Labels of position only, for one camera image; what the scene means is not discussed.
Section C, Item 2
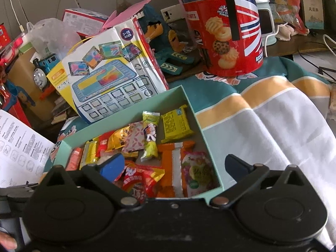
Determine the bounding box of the orange yellow snack pack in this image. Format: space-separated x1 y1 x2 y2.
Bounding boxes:
105 126 130 152

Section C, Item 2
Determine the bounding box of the white pink patterned snack pack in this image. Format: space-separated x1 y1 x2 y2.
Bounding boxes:
122 121 145 153

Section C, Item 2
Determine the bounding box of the person's left hand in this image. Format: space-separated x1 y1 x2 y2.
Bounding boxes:
0 232 17 250

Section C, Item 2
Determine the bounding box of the yellow silver snack pack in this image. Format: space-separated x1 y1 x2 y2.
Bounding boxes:
79 138 99 169

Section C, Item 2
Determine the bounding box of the small red candy pack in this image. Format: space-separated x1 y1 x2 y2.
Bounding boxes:
96 130 114 158

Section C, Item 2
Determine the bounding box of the red yellow chip bag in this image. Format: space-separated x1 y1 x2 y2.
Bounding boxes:
113 160 165 203

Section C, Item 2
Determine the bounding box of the salmon orange snack bar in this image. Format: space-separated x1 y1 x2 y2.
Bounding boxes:
66 147 83 171

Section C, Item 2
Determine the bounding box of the pink green candy pack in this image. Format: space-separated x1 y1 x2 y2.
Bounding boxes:
181 151 219 197

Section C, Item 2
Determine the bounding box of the white instruction manual sheet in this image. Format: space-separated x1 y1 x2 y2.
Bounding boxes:
0 110 54 188

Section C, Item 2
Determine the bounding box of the yellow green candy stick pack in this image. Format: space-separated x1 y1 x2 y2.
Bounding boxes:
141 111 161 161

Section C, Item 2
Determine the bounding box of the orange white wafer pack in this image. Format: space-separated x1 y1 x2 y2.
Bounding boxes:
157 140 195 198

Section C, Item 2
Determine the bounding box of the grey orange teal blanket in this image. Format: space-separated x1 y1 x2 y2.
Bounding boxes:
44 55 336 250

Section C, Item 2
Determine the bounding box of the yellow square snack pack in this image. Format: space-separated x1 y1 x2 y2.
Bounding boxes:
161 104 194 143

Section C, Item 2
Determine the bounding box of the mint green cardboard box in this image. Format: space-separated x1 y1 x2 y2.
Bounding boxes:
43 85 226 205

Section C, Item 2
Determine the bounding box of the toy laptop box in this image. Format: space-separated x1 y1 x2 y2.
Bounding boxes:
47 19 169 123

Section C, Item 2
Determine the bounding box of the blue toy train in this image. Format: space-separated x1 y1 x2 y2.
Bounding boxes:
33 54 60 91

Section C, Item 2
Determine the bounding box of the red cookie tin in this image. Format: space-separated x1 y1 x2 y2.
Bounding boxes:
182 0 263 77

